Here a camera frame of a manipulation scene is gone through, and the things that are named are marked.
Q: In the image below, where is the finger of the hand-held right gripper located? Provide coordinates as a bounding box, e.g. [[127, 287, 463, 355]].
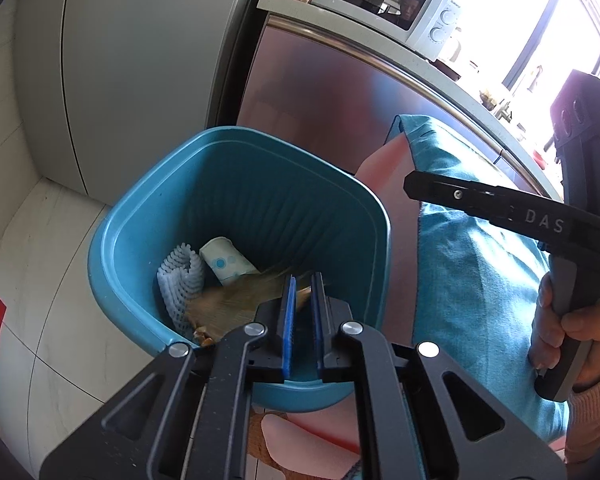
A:
[[402, 170, 513, 223]]

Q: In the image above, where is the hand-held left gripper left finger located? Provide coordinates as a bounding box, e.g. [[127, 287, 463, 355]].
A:
[[39, 274, 298, 480]]

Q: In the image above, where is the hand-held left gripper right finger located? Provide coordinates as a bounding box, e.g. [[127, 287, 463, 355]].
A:
[[311, 272, 567, 480]]

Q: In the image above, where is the brown foil wrapper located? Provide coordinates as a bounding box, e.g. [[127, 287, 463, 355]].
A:
[[186, 270, 313, 348]]

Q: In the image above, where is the blue-dotted paper cup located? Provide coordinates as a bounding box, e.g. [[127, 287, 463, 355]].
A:
[[200, 237, 261, 283]]

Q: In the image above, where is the blue plastic bin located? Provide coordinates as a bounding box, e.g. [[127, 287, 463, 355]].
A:
[[87, 126, 393, 413]]

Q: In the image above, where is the person's right forearm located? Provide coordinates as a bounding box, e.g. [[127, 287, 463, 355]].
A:
[[562, 365, 600, 466]]

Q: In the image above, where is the person's right hand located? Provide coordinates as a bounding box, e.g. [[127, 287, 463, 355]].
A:
[[527, 272, 600, 391]]

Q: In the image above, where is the blue floral tablecloth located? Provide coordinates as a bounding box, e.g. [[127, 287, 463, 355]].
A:
[[385, 114, 568, 443]]

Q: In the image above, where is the white foam fruit net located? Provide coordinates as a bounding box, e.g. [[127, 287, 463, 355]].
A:
[[156, 242, 207, 338]]

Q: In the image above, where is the kitchen counter cabinet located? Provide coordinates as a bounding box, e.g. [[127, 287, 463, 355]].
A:
[[235, 0, 566, 201]]

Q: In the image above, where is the kitchen window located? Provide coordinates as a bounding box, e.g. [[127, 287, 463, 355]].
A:
[[437, 0, 600, 106]]

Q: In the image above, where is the white microwave oven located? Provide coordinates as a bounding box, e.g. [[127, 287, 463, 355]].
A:
[[310, 0, 466, 61]]

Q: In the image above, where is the grey refrigerator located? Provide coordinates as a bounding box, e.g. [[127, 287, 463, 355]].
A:
[[12, 0, 271, 201]]

